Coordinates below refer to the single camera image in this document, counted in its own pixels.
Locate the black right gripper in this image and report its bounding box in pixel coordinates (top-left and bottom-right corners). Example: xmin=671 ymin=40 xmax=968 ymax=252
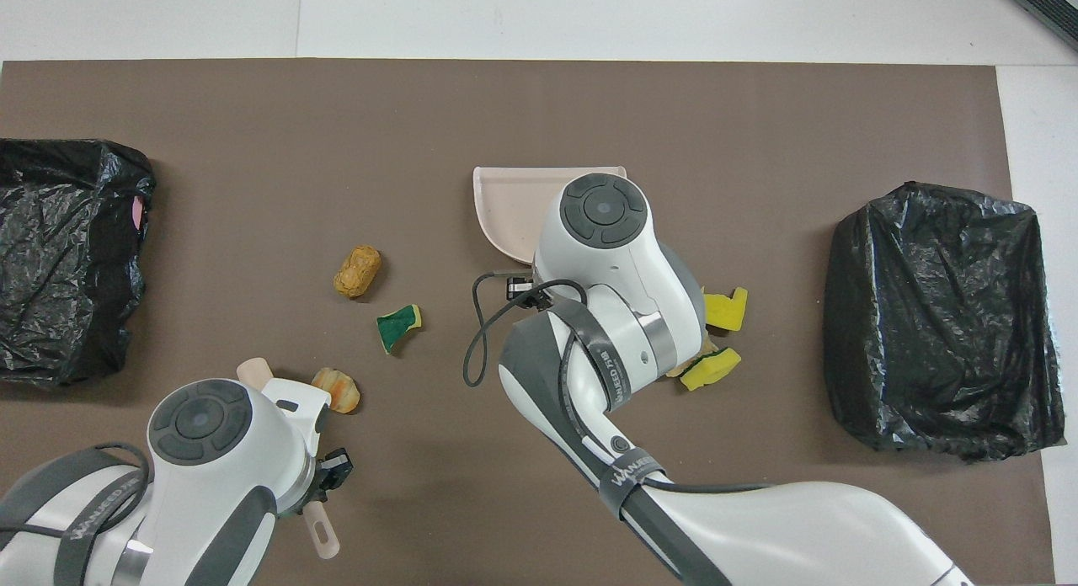
xmin=505 ymin=276 xmax=548 ymax=309

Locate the beige hand brush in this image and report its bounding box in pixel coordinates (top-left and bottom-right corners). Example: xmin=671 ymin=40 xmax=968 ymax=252
xmin=237 ymin=358 xmax=342 ymax=560

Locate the beige plastic dustpan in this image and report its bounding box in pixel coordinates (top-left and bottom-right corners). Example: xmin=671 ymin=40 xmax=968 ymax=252
xmin=472 ymin=166 xmax=628 ymax=265

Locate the green yellow sponge scrap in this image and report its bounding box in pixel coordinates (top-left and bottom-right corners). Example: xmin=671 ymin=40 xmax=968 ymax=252
xmin=376 ymin=304 xmax=424 ymax=355

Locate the beige foam chunk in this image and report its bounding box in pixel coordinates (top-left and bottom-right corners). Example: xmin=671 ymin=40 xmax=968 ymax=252
xmin=664 ymin=338 xmax=718 ymax=379

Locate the yellow notched sponge piece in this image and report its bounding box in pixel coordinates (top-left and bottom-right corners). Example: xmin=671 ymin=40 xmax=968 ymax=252
xmin=703 ymin=286 xmax=749 ymax=333

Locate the yellow green sponge wedge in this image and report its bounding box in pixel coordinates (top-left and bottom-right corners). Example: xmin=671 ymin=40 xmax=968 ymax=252
xmin=680 ymin=347 xmax=743 ymax=392

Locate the black bin bag pink mark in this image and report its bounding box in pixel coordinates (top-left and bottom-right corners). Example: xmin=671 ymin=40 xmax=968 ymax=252
xmin=0 ymin=138 xmax=157 ymax=389

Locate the brown table mat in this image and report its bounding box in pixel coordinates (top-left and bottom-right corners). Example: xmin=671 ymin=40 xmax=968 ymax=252
xmin=0 ymin=59 xmax=1056 ymax=586

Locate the grey ribbed vent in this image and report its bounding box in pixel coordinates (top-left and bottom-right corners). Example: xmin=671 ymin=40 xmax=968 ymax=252
xmin=1002 ymin=0 xmax=1078 ymax=52

